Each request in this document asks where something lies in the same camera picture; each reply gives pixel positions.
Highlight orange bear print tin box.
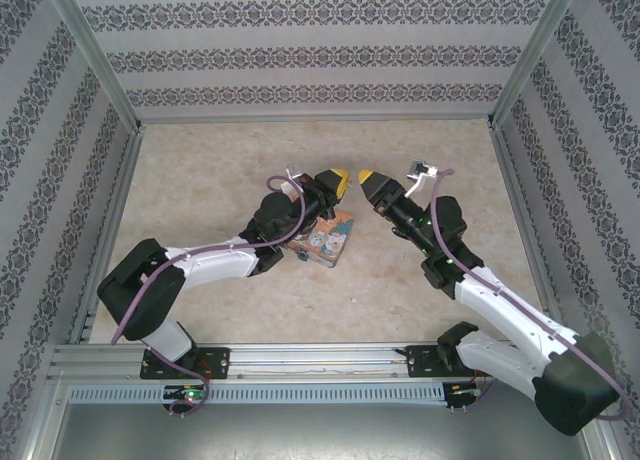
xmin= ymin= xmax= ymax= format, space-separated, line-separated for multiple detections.
xmin=281 ymin=209 xmax=358 ymax=271

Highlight circuit board with green light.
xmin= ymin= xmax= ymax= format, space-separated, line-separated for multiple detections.
xmin=163 ymin=385 xmax=207 ymax=402

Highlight grey metal sheet panel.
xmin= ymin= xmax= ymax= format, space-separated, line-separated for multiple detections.
xmin=47 ymin=402 xmax=614 ymax=460

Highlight aluminium side rail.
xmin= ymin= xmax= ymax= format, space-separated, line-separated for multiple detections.
xmin=487 ymin=122 xmax=564 ymax=326
xmin=67 ymin=128 xmax=147 ymax=344

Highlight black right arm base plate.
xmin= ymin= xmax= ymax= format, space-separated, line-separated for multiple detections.
xmin=404 ymin=344 xmax=484 ymax=379

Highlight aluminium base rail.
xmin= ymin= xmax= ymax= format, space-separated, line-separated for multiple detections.
xmin=48 ymin=342 xmax=494 ymax=381

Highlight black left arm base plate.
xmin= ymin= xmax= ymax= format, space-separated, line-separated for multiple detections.
xmin=140 ymin=346 xmax=232 ymax=380

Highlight small circuit board red wires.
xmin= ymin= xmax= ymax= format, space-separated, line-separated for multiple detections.
xmin=446 ymin=379 xmax=479 ymax=397

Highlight slotted grey cable duct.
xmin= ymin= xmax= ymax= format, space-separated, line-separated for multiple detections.
xmin=66 ymin=382 xmax=447 ymax=406

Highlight aluminium frame post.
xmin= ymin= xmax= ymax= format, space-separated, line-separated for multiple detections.
xmin=40 ymin=0 xmax=146 ymax=133
xmin=487 ymin=0 xmax=585 ymax=130

